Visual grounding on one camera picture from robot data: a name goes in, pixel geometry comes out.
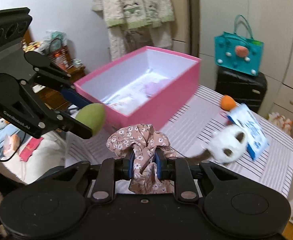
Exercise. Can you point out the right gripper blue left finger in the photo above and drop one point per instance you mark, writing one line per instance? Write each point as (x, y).
(131, 165)

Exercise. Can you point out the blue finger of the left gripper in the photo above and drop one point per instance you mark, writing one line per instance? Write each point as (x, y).
(67, 123)
(72, 96)

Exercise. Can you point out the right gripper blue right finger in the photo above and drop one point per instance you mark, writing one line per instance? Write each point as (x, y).
(160, 161)

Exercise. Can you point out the green plush ball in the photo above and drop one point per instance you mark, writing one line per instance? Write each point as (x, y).
(93, 116)

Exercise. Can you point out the pink floral scrunchie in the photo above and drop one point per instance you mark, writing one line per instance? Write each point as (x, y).
(142, 140)

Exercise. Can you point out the white brown plush toy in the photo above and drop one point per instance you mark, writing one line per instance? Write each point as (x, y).
(225, 146)

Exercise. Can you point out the orange plush ball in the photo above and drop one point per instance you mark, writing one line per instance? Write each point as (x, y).
(227, 103)

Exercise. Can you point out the blue wet wipes pack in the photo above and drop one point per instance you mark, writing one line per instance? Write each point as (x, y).
(257, 141)

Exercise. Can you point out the purple plush toy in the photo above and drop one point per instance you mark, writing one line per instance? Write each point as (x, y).
(153, 87)

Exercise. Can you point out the orange drink bottle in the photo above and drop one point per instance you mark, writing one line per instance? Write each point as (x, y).
(59, 61)

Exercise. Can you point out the wooden side cabinet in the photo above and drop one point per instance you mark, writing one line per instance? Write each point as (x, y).
(49, 79)

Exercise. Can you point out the white printed paper sheet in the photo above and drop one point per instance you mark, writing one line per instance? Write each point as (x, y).
(127, 99)

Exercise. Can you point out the pink cardboard box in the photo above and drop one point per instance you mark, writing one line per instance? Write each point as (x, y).
(182, 69)

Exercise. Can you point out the white knitted pajama jacket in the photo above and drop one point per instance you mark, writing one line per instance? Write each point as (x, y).
(135, 13)

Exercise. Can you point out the black suitcase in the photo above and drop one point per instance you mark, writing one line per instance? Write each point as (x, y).
(243, 88)

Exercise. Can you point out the teal felt handbag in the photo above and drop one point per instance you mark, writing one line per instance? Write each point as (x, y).
(237, 52)

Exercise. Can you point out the beige wooden wardrobe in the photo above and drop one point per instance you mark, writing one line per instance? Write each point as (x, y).
(197, 22)

